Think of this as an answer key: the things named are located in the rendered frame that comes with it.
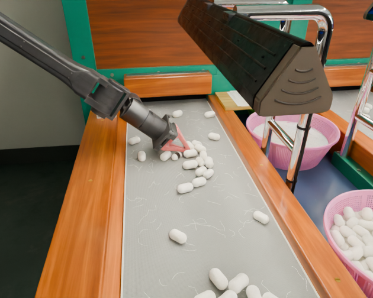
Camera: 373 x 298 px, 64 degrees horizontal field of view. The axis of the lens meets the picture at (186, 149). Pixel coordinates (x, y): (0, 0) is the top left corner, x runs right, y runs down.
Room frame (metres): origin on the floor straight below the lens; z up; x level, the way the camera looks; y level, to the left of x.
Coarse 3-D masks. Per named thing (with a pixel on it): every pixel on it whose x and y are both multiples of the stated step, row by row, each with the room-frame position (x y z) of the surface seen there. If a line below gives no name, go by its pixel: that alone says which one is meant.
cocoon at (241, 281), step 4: (236, 276) 0.30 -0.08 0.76; (240, 276) 0.29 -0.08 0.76; (244, 276) 0.29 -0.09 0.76; (232, 280) 0.29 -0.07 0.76; (236, 280) 0.29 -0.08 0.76; (240, 280) 0.29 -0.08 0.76; (244, 280) 0.29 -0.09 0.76; (248, 280) 0.29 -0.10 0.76; (232, 284) 0.28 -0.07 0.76; (236, 284) 0.28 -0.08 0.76; (240, 284) 0.28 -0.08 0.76; (244, 284) 0.28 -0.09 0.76; (232, 288) 0.28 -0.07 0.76; (236, 288) 0.28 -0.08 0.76; (240, 288) 0.28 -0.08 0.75; (236, 292) 0.27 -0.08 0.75
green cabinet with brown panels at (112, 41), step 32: (64, 0) 1.00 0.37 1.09; (96, 0) 1.02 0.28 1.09; (128, 0) 1.04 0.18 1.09; (160, 0) 1.05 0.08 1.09; (288, 0) 1.12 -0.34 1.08; (320, 0) 1.14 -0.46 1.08; (352, 0) 1.16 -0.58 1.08; (96, 32) 1.02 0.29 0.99; (128, 32) 1.04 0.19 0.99; (160, 32) 1.05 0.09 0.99; (352, 32) 1.16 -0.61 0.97; (96, 64) 1.02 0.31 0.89; (128, 64) 1.03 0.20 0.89; (160, 64) 1.05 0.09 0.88; (192, 64) 1.07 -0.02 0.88
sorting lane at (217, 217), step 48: (144, 144) 0.74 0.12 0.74; (144, 192) 0.52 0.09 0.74; (192, 192) 0.52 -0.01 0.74; (240, 192) 0.52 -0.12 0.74; (144, 240) 0.38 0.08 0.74; (192, 240) 0.38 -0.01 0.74; (240, 240) 0.38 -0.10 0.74; (144, 288) 0.29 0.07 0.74; (192, 288) 0.29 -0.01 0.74; (288, 288) 0.29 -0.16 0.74
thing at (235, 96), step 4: (228, 92) 1.05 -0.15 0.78; (232, 92) 1.05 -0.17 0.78; (236, 92) 1.05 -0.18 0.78; (232, 96) 1.01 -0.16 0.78; (236, 96) 1.01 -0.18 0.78; (240, 96) 1.01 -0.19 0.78; (236, 100) 0.97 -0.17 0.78; (240, 100) 0.97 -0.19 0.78; (244, 100) 0.97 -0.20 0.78; (240, 104) 0.94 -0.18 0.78; (244, 104) 0.94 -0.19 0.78
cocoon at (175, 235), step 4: (172, 232) 0.39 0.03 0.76; (176, 232) 0.38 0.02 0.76; (180, 232) 0.38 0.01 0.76; (172, 236) 0.38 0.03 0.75; (176, 236) 0.38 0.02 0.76; (180, 236) 0.38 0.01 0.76; (184, 236) 0.38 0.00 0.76; (176, 240) 0.37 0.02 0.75; (180, 240) 0.37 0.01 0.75; (184, 240) 0.37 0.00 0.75
